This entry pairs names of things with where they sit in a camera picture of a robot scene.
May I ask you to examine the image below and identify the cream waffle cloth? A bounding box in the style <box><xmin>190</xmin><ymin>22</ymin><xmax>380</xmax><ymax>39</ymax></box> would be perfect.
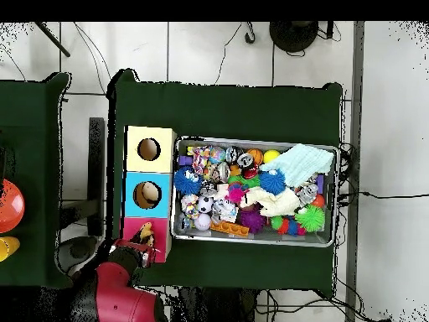
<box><xmin>240</xmin><ymin>186</ymin><xmax>301</xmax><ymax>217</ymax></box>

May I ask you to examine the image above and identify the orange toy basketball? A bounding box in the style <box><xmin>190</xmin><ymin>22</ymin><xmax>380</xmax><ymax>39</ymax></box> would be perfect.
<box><xmin>247</xmin><ymin>148</ymin><xmax>265</xmax><ymax>166</ymax></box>

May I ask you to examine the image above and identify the green spiky ball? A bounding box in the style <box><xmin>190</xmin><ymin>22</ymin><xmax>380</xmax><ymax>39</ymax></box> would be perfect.
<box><xmin>294</xmin><ymin>204</ymin><xmax>326</xmax><ymax>233</ymax></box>

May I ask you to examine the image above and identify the black upright panel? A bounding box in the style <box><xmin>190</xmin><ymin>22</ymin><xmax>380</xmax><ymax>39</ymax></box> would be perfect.
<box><xmin>87</xmin><ymin>117</ymin><xmax>106</xmax><ymax>236</ymax></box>

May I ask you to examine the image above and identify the shallow silver mesh bin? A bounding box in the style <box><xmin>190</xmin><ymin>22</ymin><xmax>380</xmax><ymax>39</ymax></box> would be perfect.
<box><xmin>170</xmin><ymin>135</ymin><xmax>339</xmax><ymax>248</ymax></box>

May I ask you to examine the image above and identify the blue spiky ball with eyes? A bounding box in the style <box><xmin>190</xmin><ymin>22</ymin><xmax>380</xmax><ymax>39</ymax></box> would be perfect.
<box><xmin>173</xmin><ymin>166</ymin><xmax>204</xmax><ymax>196</ymax></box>

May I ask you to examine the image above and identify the black round stand base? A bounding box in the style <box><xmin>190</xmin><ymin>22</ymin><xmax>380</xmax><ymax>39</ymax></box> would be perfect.
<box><xmin>268</xmin><ymin>21</ymin><xmax>319</xmax><ymax>54</ymax></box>

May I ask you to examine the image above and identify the brown plush teddy toy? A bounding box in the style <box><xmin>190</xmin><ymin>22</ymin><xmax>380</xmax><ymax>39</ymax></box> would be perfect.
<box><xmin>138</xmin><ymin>221</ymin><xmax>156</xmax><ymax>247</ymax></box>

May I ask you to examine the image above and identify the black cable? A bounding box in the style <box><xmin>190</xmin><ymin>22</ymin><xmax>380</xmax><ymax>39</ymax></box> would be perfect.
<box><xmin>338</xmin><ymin>190</ymin><xmax>429</xmax><ymax>200</ymax></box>

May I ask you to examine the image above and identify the yellow plastic toy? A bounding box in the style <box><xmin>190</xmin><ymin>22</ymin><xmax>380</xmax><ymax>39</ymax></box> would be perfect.
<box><xmin>0</xmin><ymin>236</ymin><xmax>21</xmax><ymax>262</ymax></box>

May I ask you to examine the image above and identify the orange plastic block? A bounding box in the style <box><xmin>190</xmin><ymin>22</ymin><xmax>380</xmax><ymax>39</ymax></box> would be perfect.
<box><xmin>209</xmin><ymin>221</ymin><xmax>251</xmax><ymax>239</ymax></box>

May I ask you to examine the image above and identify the orange plastic bowl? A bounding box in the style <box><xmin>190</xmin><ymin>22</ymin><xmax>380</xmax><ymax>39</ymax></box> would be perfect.
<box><xmin>0</xmin><ymin>179</ymin><xmax>26</xmax><ymax>235</ymax></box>

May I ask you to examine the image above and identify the yellow ball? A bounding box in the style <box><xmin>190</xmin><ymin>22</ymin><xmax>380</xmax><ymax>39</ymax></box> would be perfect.
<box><xmin>262</xmin><ymin>149</ymin><xmax>282</xmax><ymax>164</ymax></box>

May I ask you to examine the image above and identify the dark green tablecloth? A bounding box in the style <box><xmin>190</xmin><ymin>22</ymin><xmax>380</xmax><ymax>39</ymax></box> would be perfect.
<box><xmin>0</xmin><ymin>71</ymin><xmax>75</xmax><ymax>289</ymax></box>
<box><xmin>105</xmin><ymin>68</ymin><xmax>344</xmax><ymax>296</ymax></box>

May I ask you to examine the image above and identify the wooden box with three holes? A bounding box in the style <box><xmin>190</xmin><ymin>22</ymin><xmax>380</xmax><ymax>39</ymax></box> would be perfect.
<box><xmin>118</xmin><ymin>125</ymin><xmax>178</xmax><ymax>263</ymax></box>

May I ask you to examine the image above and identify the black and white soccer ball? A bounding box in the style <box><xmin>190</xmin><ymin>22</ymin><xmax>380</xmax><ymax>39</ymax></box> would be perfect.
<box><xmin>196</xmin><ymin>195</ymin><xmax>215</xmax><ymax>215</ymax></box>

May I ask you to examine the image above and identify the light blue waffle cloth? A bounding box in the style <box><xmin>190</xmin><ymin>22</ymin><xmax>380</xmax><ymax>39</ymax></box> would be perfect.
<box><xmin>259</xmin><ymin>143</ymin><xmax>335</xmax><ymax>188</ymax></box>

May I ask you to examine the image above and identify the white baseball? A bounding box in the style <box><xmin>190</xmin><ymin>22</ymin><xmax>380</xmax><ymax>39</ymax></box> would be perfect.
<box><xmin>194</xmin><ymin>213</ymin><xmax>213</xmax><ymax>231</ymax></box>

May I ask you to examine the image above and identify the black rod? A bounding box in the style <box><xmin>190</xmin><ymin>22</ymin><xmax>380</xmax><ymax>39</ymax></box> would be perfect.
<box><xmin>34</xmin><ymin>21</ymin><xmax>71</xmax><ymax>58</ymax></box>

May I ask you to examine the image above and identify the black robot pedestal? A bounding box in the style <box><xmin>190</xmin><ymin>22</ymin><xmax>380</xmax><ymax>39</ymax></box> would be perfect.
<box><xmin>170</xmin><ymin>287</ymin><xmax>261</xmax><ymax>322</ymax></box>

